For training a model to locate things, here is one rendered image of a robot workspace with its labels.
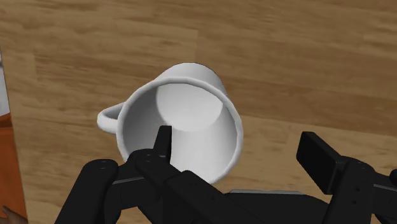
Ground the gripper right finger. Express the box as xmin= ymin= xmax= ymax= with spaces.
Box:
xmin=295 ymin=131 xmax=397 ymax=224

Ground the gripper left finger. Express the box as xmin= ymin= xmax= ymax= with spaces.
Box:
xmin=54 ymin=125 xmax=249 ymax=224

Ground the white mug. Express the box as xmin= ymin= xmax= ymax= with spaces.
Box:
xmin=97 ymin=62 xmax=244 ymax=185

